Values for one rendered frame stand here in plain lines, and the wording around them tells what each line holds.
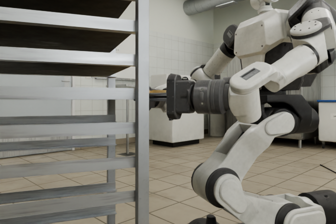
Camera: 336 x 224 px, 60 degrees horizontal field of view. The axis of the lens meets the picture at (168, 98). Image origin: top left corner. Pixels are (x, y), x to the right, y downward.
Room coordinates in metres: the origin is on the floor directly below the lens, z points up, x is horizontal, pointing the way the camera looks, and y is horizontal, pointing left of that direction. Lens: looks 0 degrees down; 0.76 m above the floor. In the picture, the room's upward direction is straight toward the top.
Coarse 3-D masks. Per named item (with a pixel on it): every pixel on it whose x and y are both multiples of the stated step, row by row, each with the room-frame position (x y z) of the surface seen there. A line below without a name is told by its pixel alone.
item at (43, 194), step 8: (88, 184) 1.13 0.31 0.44; (96, 184) 1.15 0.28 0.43; (104, 184) 1.16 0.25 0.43; (112, 184) 1.17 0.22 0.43; (8, 192) 1.03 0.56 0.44; (16, 192) 1.04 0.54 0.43; (24, 192) 1.05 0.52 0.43; (32, 192) 1.06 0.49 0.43; (40, 192) 1.07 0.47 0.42; (48, 192) 1.08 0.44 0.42; (56, 192) 1.09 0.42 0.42; (64, 192) 1.10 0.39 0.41; (72, 192) 1.11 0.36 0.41; (80, 192) 1.12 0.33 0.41; (88, 192) 1.12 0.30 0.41; (96, 192) 1.12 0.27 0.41; (0, 200) 1.03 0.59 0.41; (8, 200) 1.03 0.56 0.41; (16, 200) 1.03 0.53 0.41; (24, 200) 1.03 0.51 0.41
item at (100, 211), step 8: (80, 208) 1.12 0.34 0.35; (88, 208) 1.13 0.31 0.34; (96, 208) 1.15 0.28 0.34; (104, 208) 1.16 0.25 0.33; (112, 208) 1.17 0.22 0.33; (24, 216) 1.05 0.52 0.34; (32, 216) 1.06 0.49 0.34; (40, 216) 1.07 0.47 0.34; (48, 216) 1.08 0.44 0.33; (56, 216) 1.09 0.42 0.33; (64, 216) 1.10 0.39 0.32; (72, 216) 1.11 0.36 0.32; (80, 216) 1.12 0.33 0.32; (88, 216) 1.12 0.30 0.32; (96, 216) 1.12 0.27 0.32
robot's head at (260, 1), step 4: (252, 0) 1.22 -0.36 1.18; (256, 0) 1.20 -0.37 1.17; (260, 0) 1.19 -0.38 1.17; (264, 0) 1.17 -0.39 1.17; (268, 0) 1.16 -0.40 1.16; (252, 4) 1.23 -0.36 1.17; (256, 4) 1.21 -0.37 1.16; (260, 4) 1.19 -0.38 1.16; (264, 4) 1.18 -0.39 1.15; (268, 4) 1.19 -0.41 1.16; (256, 8) 1.23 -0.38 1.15; (260, 8) 1.18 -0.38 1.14; (264, 8) 1.17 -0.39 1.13; (268, 8) 1.16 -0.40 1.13; (272, 8) 1.17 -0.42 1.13
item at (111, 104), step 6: (108, 78) 1.16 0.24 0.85; (114, 78) 1.17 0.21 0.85; (108, 84) 1.17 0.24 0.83; (114, 84) 1.17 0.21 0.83; (108, 102) 1.17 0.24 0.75; (114, 102) 1.17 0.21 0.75; (108, 108) 1.17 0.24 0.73; (114, 108) 1.17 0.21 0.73; (108, 114) 1.17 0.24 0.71; (108, 150) 1.17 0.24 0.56; (114, 150) 1.17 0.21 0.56; (108, 156) 1.17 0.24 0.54; (114, 156) 1.17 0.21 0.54; (108, 174) 1.17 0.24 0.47; (114, 174) 1.17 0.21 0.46; (108, 180) 1.17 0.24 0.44; (114, 180) 1.17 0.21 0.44; (108, 192) 1.17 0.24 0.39; (108, 216) 1.17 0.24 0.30; (114, 216) 1.17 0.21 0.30; (108, 222) 1.17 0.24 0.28; (114, 222) 1.17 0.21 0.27
